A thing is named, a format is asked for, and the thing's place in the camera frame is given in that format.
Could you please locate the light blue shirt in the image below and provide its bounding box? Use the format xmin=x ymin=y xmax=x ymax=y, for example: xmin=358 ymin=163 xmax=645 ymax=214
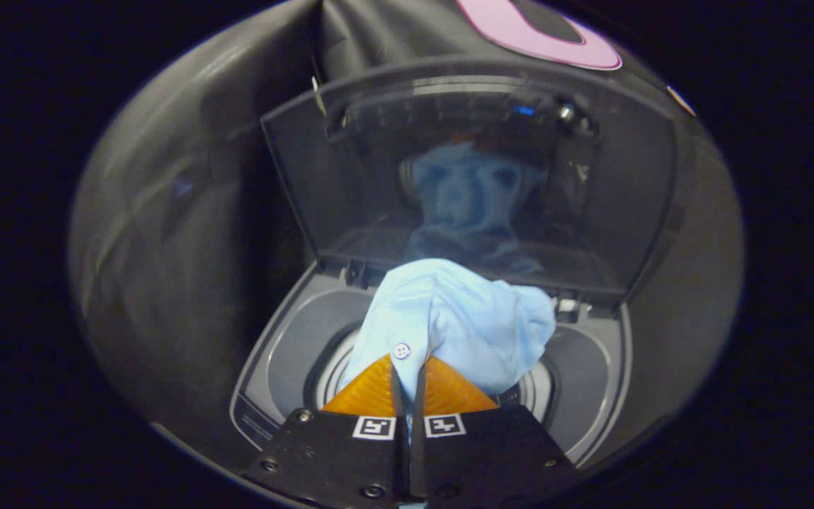
xmin=340 ymin=258 xmax=558 ymax=418

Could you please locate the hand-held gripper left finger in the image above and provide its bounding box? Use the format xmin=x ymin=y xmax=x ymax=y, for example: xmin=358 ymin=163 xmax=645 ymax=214
xmin=248 ymin=353 xmax=408 ymax=506

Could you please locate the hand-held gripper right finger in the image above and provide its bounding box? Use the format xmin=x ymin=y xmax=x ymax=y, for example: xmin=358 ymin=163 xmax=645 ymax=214
xmin=411 ymin=353 xmax=581 ymax=506

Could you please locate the black backdrop cloth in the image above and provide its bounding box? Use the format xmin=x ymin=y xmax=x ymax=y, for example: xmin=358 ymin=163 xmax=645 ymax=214
xmin=68 ymin=0 xmax=745 ymax=460

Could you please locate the dark washing machine lid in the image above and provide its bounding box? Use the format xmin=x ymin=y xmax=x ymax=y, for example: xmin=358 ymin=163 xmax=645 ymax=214
xmin=261 ymin=57 xmax=683 ymax=308

